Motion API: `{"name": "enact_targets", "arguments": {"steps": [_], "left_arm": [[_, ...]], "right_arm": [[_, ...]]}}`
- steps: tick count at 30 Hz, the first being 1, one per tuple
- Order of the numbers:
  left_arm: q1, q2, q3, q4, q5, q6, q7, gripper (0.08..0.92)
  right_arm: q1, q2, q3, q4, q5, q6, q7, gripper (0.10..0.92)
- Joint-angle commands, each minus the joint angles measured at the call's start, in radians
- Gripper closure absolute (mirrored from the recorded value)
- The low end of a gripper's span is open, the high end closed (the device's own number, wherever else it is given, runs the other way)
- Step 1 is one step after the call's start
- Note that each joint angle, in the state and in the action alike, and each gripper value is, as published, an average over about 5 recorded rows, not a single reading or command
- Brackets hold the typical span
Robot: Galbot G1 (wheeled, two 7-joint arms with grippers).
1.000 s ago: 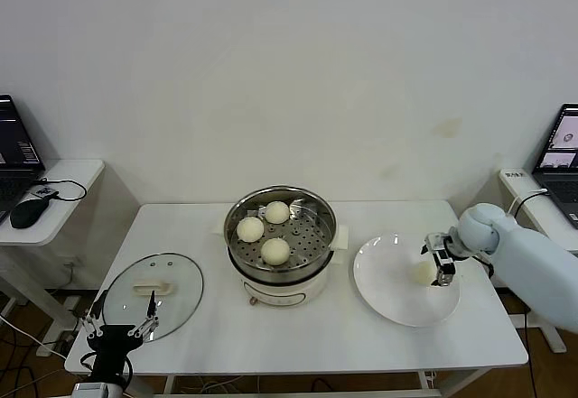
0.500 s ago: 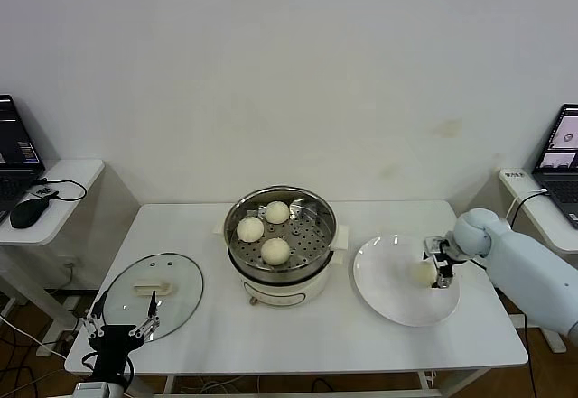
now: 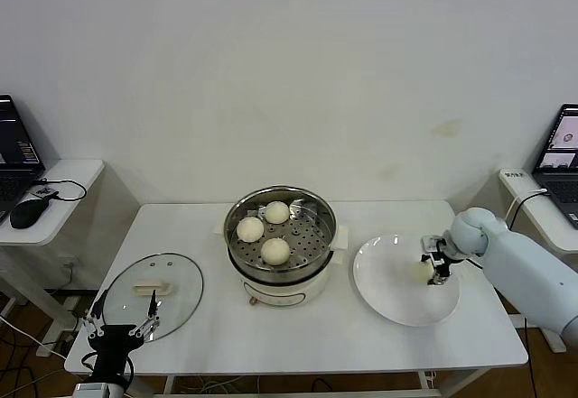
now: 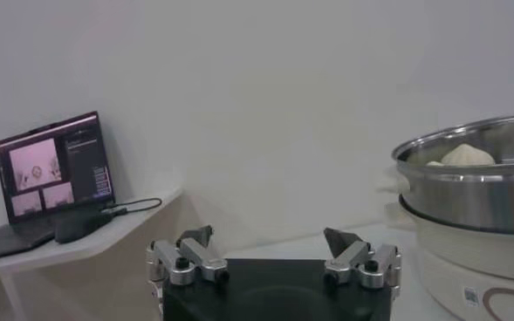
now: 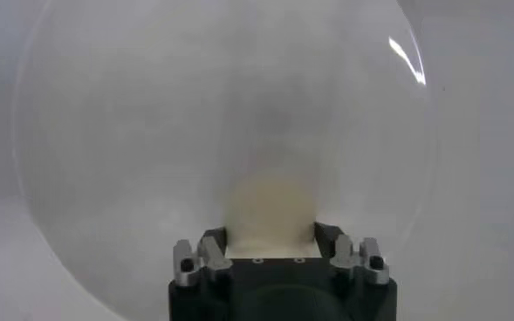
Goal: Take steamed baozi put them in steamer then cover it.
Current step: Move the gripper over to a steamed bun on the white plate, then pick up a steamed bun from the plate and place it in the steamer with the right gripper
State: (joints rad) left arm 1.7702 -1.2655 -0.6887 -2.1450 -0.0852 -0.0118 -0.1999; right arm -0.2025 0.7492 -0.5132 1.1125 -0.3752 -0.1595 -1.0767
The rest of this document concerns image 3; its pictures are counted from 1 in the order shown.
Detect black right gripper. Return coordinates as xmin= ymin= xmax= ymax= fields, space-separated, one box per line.
xmin=419 ymin=234 xmax=456 ymax=286

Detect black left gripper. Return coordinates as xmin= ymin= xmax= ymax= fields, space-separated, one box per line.
xmin=82 ymin=288 xmax=163 ymax=380

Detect white steamed baozi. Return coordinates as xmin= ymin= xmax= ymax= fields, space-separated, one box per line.
xmin=409 ymin=261 xmax=434 ymax=285
xmin=264 ymin=200 xmax=291 ymax=226
xmin=236 ymin=216 xmax=266 ymax=243
xmin=260 ymin=237 xmax=292 ymax=267

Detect glass lid with cream handle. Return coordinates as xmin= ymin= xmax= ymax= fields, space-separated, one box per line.
xmin=101 ymin=253 xmax=206 ymax=343

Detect steel steamer basket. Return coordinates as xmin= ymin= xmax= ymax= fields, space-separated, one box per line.
xmin=212 ymin=184 xmax=351 ymax=282

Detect white power strip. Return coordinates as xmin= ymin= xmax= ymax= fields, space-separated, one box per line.
xmin=65 ymin=296 xmax=89 ymax=316

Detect white round plate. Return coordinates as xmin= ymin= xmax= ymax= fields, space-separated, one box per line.
xmin=352 ymin=233 xmax=461 ymax=329

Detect white side desk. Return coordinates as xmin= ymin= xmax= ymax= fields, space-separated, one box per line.
xmin=489 ymin=168 xmax=578 ymax=355
xmin=0 ymin=158 xmax=107 ymax=358

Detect white table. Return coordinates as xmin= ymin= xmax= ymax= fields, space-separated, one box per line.
xmin=64 ymin=199 xmax=529 ymax=398

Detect black computer mouse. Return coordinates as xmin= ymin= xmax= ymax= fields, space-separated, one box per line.
xmin=9 ymin=198 xmax=51 ymax=229

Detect grey laptop pink windows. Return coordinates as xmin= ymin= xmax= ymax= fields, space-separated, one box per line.
xmin=531 ymin=103 xmax=578 ymax=231

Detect black laptop dark screen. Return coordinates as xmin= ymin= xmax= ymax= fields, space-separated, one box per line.
xmin=0 ymin=94 xmax=48 ymax=226

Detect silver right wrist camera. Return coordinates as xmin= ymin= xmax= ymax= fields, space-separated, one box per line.
xmin=421 ymin=235 xmax=447 ymax=255

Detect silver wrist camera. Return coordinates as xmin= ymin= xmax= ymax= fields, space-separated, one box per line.
xmin=71 ymin=382 xmax=109 ymax=398
xmin=421 ymin=235 xmax=447 ymax=255

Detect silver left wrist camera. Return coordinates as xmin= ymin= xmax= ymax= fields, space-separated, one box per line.
xmin=71 ymin=382 xmax=109 ymax=398

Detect white laptop cable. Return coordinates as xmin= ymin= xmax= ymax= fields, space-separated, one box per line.
xmin=503 ymin=187 xmax=547 ymax=232

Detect white floor cable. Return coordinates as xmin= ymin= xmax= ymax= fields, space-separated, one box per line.
xmin=0 ymin=314 xmax=69 ymax=359

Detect black cable with adapter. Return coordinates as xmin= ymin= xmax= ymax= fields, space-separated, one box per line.
xmin=505 ymin=190 xmax=550 ymax=398

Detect white cable bundle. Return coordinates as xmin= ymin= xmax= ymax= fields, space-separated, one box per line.
xmin=178 ymin=375 xmax=236 ymax=394

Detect black hub cable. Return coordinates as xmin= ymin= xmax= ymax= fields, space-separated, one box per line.
xmin=32 ymin=175 xmax=89 ymax=202

